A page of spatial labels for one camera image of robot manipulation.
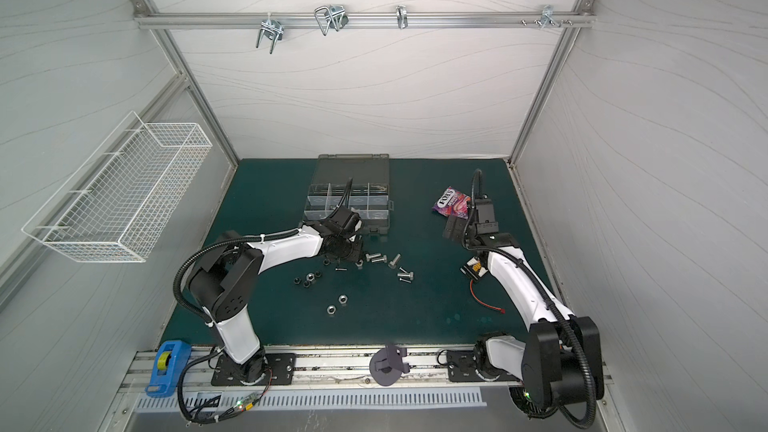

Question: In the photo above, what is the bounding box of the purple Fox's candy bag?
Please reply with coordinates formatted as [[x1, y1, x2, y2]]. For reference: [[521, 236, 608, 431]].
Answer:
[[432, 187, 470, 219]]

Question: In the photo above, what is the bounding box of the white wire basket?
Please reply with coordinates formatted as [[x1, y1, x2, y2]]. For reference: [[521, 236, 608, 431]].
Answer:
[[21, 112, 212, 263]]

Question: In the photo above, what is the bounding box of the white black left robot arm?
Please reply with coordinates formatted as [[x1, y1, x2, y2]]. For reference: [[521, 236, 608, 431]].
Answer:
[[173, 206, 362, 366]]

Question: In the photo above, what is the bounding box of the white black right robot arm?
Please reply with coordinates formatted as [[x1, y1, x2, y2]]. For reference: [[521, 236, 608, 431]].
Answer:
[[444, 196, 604, 430]]

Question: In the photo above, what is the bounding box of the metal u-bolt clamp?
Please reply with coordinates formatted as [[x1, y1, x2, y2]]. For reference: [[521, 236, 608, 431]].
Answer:
[[314, 4, 349, 36], [256, 17, 284, 54]]

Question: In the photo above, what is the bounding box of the metal bracket clip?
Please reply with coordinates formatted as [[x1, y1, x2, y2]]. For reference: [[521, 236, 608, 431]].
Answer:
[[395, 5, 408, 30]]

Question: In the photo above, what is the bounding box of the red black wire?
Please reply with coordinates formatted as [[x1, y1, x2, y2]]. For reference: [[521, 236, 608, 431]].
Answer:
[[468, 278, 507, 315]]

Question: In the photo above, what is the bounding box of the white slotted cable duct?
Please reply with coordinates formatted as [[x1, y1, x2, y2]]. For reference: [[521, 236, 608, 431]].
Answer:
[[134, 387, 487, 413]]

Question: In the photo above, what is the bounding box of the aluminium crossbar rail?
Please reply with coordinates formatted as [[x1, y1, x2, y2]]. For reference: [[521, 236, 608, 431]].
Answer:
[[134, 9, 597, 30]]

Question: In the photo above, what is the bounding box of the grey plastic organizer box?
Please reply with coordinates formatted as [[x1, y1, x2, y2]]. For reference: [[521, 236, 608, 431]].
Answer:
[[303, 154, 394, 236]]

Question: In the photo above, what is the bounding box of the metal bracket with screws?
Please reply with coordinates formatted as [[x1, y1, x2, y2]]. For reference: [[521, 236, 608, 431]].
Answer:
[[520, 5, 574, 29]]

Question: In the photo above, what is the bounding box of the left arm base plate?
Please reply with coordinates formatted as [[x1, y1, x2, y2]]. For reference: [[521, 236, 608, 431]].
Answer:
[[211, 353, 297, 387]]

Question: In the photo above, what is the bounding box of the silver hex bolt upright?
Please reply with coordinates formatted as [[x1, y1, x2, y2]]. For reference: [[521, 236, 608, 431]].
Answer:
[[388, 254, 401, 269]]

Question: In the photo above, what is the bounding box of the black round cap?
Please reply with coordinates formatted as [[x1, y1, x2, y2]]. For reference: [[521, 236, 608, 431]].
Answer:
[[369, 343, 411, 387]]

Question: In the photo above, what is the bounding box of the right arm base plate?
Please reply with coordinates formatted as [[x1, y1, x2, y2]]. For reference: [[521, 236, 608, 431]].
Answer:
[[436, 349, 519, 383]]

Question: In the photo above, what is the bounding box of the blue tape dispenser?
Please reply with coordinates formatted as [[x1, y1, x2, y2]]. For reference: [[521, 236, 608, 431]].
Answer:
[[145, 340, 192, 398]]

